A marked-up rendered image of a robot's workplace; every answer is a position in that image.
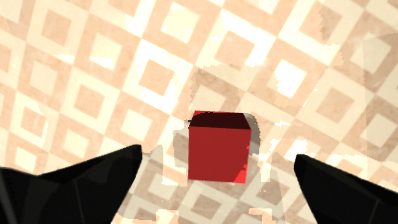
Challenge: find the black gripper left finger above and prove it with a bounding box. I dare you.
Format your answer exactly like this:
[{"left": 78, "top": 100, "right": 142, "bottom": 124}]
[{"left": 0, "top": 144, "right": 143, "bottom": 224}]

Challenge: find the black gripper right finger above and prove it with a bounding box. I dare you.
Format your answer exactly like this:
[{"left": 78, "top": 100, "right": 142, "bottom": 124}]
[{"left": 294, "top": 153, "right": 398, "bottom": 224}]

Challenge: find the red block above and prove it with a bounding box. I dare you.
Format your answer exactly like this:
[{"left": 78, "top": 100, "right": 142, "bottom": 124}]
[{"left": 188, "top": 110, "right": 252, "bottom": 183}]

